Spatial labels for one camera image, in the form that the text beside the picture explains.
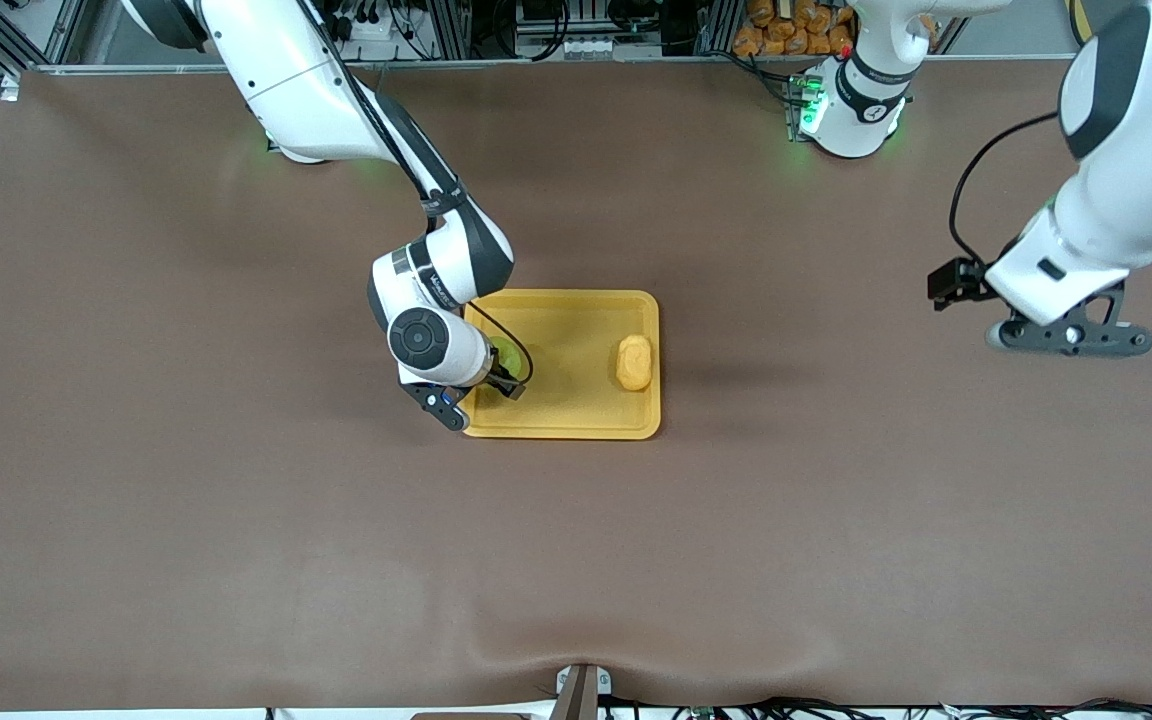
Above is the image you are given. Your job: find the brown table mat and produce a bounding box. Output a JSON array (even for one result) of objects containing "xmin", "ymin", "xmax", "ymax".
[{"xmin": 0, "ymin": 55, "xmax": 1152, "ymax": 714}]

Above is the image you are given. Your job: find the yellow plastic tray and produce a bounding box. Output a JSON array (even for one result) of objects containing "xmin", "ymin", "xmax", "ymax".
[{"xmin": 460, "ymin": 289, "xmax": 661, "ymax": 441}]

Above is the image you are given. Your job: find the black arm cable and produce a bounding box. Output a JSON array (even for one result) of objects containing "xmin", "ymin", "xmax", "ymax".
[
  {"xmin": 296, "ymin": 0, "xmax": 535, "ymax": 389},
  {"xmin": 948, "ymin": 111, "xmax": 1062, "ymax": 267}
]

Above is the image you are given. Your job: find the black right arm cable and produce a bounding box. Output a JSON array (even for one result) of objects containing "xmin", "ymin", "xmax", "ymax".
[{"xmin": 296, "ymin": 0, "xmax": 535, "ymax": 389}]

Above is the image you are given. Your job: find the yellow-brown potato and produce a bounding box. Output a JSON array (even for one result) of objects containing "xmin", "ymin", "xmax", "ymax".
[{"xmin": 615, "ymin": 335, "xmax": 655, "ymax": 393}]

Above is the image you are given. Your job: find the aluminium frame rail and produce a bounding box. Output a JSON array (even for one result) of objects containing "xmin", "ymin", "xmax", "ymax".
[{"xmin": 34, "ymin": 52, "xmax": 1077, "ymax": 75}]

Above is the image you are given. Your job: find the metal table clamp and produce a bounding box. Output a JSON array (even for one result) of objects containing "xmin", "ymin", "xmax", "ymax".
[{"xmin": 554, "ymin": 664, "xmax": 614, "ymax": 720}]

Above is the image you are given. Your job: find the orange bag of snacks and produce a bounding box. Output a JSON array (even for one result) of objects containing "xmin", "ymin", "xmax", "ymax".
[{"xmin": 733, "ymin": 0, "xmax": 855, "ymax": 58}]

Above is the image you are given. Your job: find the white power strip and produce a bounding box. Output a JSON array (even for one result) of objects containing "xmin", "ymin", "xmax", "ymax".
[{"xmin": 329, "ymin": 0, "xmax": 394, "ymax": 43}]

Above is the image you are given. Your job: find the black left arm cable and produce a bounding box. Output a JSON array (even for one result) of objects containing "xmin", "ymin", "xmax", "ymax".
[{"xmin": 948, "ymin": 111, "xmax": 1062, "ymax": 267}]

